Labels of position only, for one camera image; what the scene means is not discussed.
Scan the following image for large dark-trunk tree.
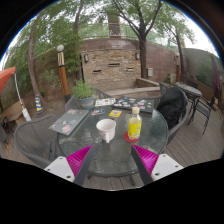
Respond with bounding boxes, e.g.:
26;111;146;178
103;0;174;80

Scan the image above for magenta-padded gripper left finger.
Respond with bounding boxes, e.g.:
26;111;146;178
43;143;98;187

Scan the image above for small dark patio table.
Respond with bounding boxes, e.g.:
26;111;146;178
174;81;203;101

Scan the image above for leaning pale-trunk tree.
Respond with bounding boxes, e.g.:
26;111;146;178
26;6;61;116

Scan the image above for grey laptop with stickers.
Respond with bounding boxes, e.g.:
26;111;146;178
48;108;90;136

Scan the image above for stone fountain basin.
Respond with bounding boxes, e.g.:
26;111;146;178
103;77;161;98

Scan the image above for green plant in teal pot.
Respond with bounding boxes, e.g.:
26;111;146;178
70;79;96;110

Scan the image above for black laptop with stickers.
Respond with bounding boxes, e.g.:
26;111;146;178
111;96;155;114

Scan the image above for wooden globe lamp post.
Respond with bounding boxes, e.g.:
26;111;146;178
55;44;72;103

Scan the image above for blue yellow striped cone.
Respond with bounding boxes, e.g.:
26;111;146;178
34;93;44;113

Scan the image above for orange patio umbrella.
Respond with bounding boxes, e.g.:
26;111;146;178
0;66;17;96

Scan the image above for black backpack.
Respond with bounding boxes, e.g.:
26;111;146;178
156;87;186;129

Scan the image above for small blue red sticker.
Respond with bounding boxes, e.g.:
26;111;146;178
90;109;106;116

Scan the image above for white umbrella pole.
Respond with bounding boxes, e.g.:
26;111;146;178
13;71;32;122

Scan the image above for yellow-labelled clear drink bottle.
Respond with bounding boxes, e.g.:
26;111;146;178
127;106;143;140

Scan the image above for white sticker sheet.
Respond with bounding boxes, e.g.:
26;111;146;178
94;97;117;108

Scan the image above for closed purple patio umbrella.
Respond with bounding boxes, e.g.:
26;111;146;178
210;53;222;101

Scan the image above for dark patio chair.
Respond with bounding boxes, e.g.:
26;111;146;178
156;86;190;144

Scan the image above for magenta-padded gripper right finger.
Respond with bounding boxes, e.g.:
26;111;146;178
130;144;184;186

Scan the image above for dark metal patio chairs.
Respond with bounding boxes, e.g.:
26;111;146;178
188;95;216;135

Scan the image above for small yellow card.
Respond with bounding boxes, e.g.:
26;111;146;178
108;109;123;118

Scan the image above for white cup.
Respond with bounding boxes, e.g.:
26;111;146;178
95;118;117;144

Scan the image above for wooden planter bench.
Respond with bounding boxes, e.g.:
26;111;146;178
0;99;24;122

